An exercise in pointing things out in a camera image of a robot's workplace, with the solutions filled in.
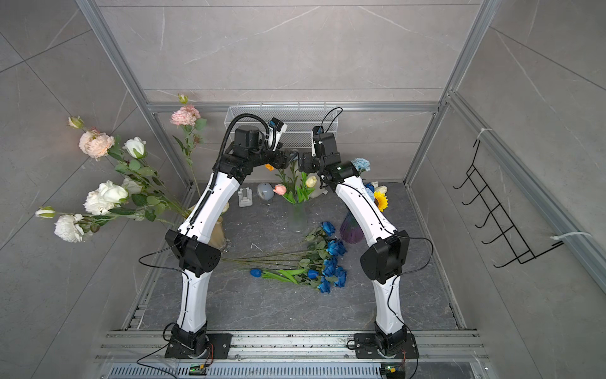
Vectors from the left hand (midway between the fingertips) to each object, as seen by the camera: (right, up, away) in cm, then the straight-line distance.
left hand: (290, 143), depth 79 cm
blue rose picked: (+15, -37, +7) cm, 41 cm away
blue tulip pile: (+8, -47, +6) cm, 48 cm away
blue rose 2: (+18, -47, +5) cm, 50 cm away
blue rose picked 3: (+14, -43, +2) cm, 45 cm away
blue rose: (+11, -49, +4) cm, 50 cm away
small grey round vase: (-14, -15, +28) cm, 34 cm away
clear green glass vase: (+2, -26, +14) cm, 30 cm away
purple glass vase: (+23, -32, +14) cm, 42 cm away
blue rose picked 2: (+12, -33, +17) cm, 39 cm away
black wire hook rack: (+60, -33, -21) cm, 72 cm away
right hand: (+8, -3, +5) cm, 9 cm away
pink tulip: (-3, -16, -1) cm, 16 cm away
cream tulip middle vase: (+7, -13, 0) cm, 15 cm away
